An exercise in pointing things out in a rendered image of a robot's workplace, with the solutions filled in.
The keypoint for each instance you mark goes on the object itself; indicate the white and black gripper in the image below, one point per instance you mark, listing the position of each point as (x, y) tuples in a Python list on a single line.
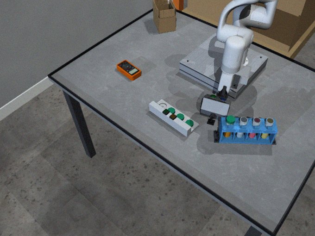
[(226, 81)]

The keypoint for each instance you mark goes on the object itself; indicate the white tube neck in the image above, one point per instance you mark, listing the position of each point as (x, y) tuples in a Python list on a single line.
[(269, 121)]

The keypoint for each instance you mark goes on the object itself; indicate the orange pocket multimeter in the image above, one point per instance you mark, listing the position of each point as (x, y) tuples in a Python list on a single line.
[(129, 70)]

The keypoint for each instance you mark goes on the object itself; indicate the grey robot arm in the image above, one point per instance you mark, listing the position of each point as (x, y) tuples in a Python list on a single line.
[(239, 36)]

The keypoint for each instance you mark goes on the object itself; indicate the brown cardboard box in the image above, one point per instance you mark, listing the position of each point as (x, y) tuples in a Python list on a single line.
[(164, 15)]

